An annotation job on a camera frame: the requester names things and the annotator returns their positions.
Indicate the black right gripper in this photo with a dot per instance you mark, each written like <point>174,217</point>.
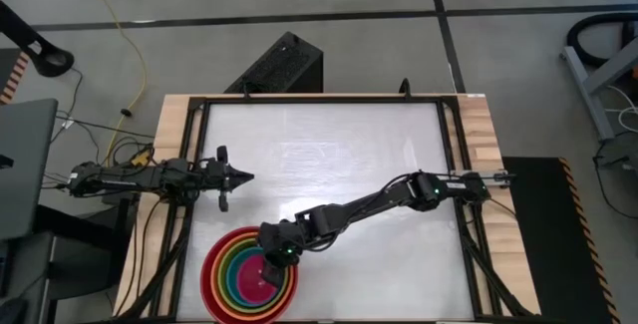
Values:
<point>279,241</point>

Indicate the grey laptop lid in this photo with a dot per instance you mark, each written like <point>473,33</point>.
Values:
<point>25,164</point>

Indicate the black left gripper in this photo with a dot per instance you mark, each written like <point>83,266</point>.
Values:
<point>222,177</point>

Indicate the orange plastic bowl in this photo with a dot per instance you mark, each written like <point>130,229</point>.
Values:
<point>214,279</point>

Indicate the nested rainbow bowls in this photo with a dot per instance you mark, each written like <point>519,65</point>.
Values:
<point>206,284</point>

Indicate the yellow plug connector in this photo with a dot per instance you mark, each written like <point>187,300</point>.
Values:
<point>142,157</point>

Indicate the pink plastic bowl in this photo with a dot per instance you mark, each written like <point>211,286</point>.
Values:
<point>250,282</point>

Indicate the black mat with striped edge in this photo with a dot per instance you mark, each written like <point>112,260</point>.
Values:
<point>548,239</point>

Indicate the black computer tower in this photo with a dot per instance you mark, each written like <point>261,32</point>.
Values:
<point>281,67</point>

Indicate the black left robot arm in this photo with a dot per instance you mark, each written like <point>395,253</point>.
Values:
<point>134,177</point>

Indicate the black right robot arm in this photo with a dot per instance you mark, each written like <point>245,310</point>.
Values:
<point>389,197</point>

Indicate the yellow-green plastic bowl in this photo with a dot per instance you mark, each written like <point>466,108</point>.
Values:
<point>221,280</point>

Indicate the grey metal stand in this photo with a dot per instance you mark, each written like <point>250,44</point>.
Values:
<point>595,85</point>

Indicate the teal plastic bowl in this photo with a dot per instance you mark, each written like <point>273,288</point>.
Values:
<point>230,282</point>

